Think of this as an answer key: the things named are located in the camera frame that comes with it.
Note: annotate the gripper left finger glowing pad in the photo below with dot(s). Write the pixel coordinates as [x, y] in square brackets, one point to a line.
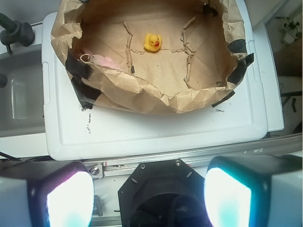
[45, 194]

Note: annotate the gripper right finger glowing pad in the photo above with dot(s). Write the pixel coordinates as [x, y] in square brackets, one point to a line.
[255, 191]

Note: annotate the yellow rubber duck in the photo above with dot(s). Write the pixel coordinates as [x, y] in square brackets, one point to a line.
[152, 42]

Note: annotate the clear plastic container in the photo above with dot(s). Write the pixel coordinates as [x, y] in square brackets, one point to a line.
[26, 99]

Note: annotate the pink plush bunny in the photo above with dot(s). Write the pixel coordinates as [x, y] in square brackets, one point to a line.
[104, 61]

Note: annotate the brown paper bag bin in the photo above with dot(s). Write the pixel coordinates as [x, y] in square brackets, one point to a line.
[202, 59]

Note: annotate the grey clamp knob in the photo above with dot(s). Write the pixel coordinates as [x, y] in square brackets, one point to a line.
[15, 32]

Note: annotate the aluminium extrusion rail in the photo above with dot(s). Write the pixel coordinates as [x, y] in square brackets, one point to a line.
[108, 167]

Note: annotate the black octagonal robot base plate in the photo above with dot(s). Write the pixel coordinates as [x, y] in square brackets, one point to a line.
[163, 194]

